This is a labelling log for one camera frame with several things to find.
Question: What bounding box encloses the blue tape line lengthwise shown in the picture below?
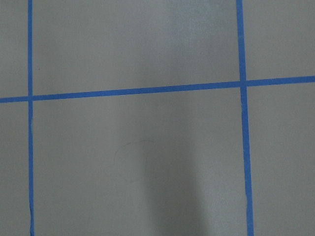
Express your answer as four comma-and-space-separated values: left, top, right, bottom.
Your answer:
28, 0, 35, 236

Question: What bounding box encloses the blue tape line crosswise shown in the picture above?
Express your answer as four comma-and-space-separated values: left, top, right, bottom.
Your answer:
0, 76, 315, 103

